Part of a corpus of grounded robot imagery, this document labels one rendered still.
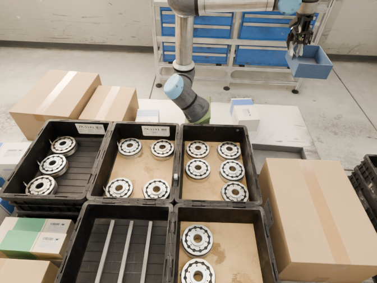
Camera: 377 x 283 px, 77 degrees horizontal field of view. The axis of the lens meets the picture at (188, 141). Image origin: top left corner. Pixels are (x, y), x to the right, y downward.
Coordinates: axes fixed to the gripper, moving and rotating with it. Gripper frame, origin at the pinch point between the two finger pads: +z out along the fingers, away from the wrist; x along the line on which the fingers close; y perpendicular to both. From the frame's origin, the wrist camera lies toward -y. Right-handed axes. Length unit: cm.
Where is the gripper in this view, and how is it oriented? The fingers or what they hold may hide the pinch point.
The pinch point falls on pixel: (293, 56)
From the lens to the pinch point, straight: 129.6
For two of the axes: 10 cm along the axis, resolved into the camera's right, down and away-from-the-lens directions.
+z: 0.8, 6.9, 7.2
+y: -0.8, 7.2, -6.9
